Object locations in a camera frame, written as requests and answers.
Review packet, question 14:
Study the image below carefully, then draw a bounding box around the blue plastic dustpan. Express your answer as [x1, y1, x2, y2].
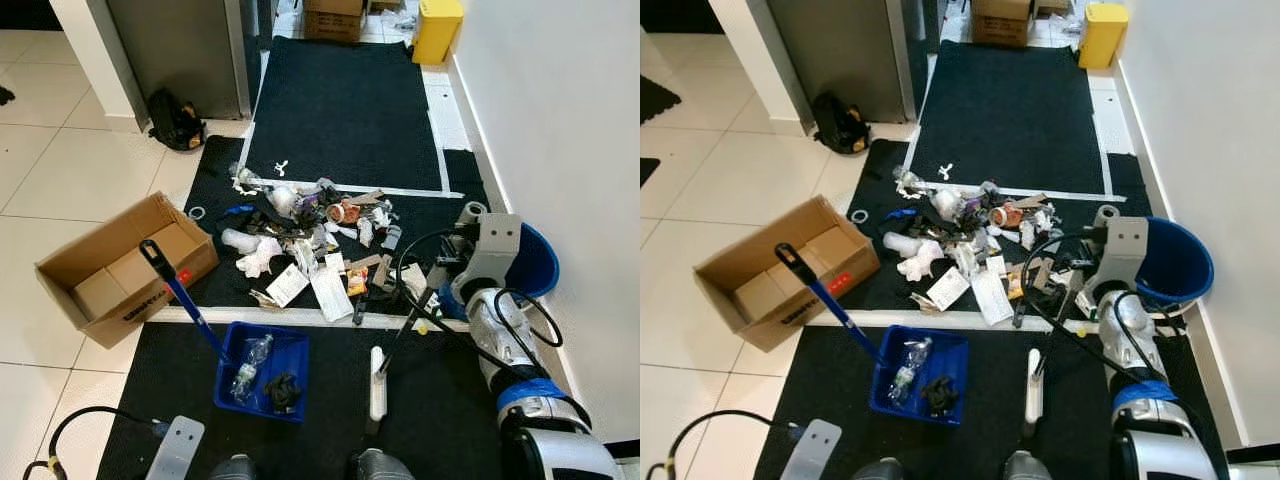
[774, 242, 970, 427]
[139, 239, 311, 424]

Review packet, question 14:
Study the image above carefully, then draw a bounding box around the blue plastic bucket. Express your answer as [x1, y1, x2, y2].
[437, 222, 561, 323]
[1135, 217, 1215, 306]

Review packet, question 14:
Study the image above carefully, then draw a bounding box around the black carpet mat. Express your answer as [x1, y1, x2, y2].
[175, 135, 501, 316]
[755, 325, 1226, 480]
[97, 322, 581, 480]
[835, 138, 1176, 321]

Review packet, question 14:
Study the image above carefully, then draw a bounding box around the white envelope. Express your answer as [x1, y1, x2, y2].
[972, 268, 1015, 326]
[310, 265, 353, 323]

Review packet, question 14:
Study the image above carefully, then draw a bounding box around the white paper card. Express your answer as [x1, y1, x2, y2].
[265, 263, 311, 308]
[925, 266, 971, 312]

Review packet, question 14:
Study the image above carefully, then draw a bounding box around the white crumpled tissue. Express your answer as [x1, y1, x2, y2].
[896, 242, 946, 283]
[236, 238, 286, 279]

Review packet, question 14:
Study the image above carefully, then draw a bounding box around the dark carpet with tape border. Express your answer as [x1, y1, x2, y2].
[908, 40, 1111, 196]
[245, 37, 444, 193]

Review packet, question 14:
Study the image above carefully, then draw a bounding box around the black crumpled cloth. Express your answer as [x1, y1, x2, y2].
[920, 375, 961, 418]
[262, 373, 304, 414]

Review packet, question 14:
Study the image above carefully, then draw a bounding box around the clear plastic bottle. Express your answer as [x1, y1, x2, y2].
[888, 338, 933, 406]
[230, 335, 274, 403]

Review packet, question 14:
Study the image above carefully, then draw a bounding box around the robot right leg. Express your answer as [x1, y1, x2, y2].
[1000, 450, 1053, 480]
[348, 448, 416, 480]

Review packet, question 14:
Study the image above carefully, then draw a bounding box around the robot leg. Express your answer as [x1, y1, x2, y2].
[205, 455, 259, 480]
[850, 457, 909, 480]
[348, 448, 416, 480]
[1000, 450, 1053, 480]

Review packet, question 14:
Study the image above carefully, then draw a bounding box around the yellow plastic bin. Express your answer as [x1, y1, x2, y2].
[1078, 2, 1129, 70]
[412, 0, 465, 66]

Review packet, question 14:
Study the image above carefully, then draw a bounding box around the closed brown cardboard box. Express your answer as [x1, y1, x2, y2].
[303, 0, 366, 43]
[970, 0, 1033, 47]

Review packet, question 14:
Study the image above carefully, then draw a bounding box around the black backpack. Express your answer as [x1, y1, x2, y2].
[147, 88, 207, 152]
[812, 91, 871, 155]

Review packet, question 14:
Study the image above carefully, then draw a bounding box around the robot left leg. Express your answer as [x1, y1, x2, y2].
[205, 455, 259, 480]
[850, 457, 909, 480]

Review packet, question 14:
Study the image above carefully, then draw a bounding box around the open brown cardboard box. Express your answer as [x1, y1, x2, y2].
[693, 195, 881, 353]
[35, 192, 219, 349]

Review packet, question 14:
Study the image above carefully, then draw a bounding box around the tall grey cabinet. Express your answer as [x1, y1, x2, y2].
[105, 0, 251, 119]
[765, 0, 916, 123]

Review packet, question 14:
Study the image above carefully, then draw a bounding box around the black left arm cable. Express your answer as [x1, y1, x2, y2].
[25, 405, 161, 480]
[648, 410, 801, 480]

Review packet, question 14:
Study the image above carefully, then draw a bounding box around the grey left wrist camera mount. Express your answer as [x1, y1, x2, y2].
[780, 418, 843, 480]
[145, 415, 206, 480]

